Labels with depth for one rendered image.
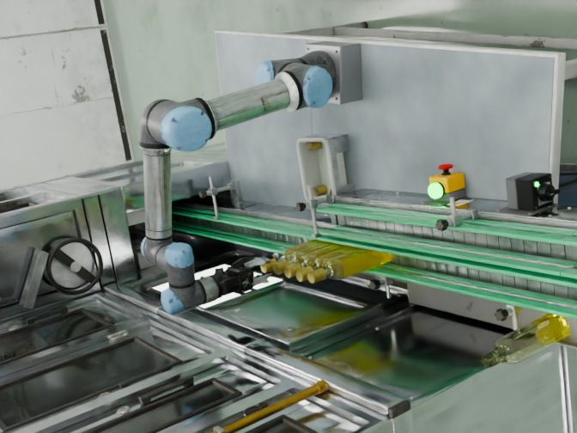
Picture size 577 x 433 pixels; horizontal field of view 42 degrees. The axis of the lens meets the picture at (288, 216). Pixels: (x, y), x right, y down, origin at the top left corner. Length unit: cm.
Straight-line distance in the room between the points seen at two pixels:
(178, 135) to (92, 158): 395
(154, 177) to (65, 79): 375
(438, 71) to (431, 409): 94
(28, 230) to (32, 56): 300
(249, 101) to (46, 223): 113
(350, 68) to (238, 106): 48
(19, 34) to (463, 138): 413
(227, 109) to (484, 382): 94
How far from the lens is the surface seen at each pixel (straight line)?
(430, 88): 219
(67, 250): 291
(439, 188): 211
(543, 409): 205
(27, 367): 242
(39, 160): 574
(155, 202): 213
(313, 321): 215
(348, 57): 236
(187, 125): 193
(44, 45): 579
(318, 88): 215
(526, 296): 191
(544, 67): 194
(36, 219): 289
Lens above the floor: 231
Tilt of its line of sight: 33 degrees down
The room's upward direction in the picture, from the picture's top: 107 degrees counter-clockwise
